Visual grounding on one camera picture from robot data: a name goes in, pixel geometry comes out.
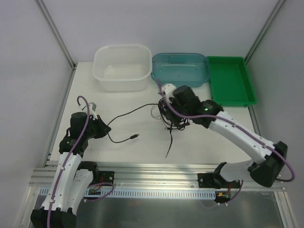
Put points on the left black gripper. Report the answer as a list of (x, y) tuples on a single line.
[(101, 127)]

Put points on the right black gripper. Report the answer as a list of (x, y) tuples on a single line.
[(169, 115)]

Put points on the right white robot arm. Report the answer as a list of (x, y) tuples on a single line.
[(266, 158)]

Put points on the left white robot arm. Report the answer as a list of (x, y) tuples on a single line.
[(73, 174)]

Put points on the teal transparent plastic container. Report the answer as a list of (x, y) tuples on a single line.
[(190, 69)]

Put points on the green plastic tray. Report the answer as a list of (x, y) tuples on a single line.
[(230, 82)]

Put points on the white plastic tub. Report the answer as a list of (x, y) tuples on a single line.
[(122, 68)]

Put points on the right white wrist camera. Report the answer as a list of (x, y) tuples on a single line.
[(166, 91)]

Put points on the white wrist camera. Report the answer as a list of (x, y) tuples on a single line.
[(92, 109), (166, 91)]

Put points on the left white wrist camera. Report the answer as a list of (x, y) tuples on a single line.
[(92, 109)]

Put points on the aluminium mounting rail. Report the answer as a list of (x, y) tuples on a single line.
[(149, 176)]

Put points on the white slotted cable duct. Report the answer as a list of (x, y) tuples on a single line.
[(152, 194)]

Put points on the left aluminium frame post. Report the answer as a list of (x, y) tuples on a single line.
[(45, 13)]

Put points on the aluminium frame post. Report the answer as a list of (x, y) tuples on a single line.
[(45, 13), (270, 19)]

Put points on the right aluminium frame post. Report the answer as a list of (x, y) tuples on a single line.
[(270, 19)]

